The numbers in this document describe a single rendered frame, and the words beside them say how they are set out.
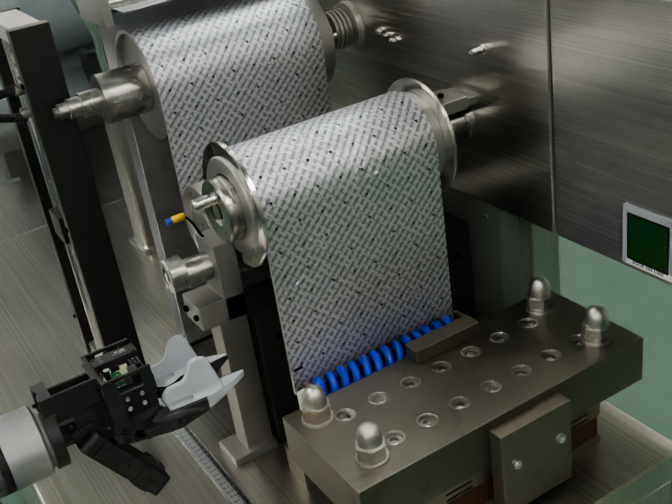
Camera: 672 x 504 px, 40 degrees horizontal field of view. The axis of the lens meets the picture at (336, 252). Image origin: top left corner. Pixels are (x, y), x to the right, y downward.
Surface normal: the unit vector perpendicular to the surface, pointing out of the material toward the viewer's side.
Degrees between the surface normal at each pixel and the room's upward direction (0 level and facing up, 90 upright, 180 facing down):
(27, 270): 0
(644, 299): 0
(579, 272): 0
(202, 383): 88
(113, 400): 89
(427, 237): 90
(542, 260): 90
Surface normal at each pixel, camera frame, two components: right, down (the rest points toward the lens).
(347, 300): 0.52, 0.33
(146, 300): -0.14, -0.88
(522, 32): -0.84, 0.35
